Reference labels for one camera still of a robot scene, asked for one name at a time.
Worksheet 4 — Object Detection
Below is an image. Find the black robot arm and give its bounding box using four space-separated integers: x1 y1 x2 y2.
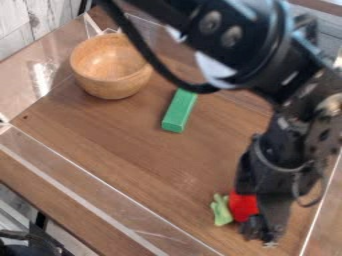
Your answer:
97 0 342 244

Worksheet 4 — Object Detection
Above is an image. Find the red plush tomato toy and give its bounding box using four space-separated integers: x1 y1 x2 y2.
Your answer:
209 190 260 227

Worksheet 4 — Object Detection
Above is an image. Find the green rectangular block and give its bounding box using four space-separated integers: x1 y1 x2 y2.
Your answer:
161 89 197 133

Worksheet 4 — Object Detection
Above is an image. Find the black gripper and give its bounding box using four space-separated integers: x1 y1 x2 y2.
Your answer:
233 113 342 243

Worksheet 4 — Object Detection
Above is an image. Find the light wooden bowl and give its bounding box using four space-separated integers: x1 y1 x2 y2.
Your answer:
69 33 153 100

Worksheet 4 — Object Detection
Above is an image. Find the black cable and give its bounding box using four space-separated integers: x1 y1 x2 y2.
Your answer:
99 0 221 95

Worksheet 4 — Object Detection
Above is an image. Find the black table clamp mount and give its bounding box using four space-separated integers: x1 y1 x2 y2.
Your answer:
0 212 69 256

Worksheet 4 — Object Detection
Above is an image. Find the clear acrylic table barrier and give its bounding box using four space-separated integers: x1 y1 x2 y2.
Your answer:
0 10 342 256

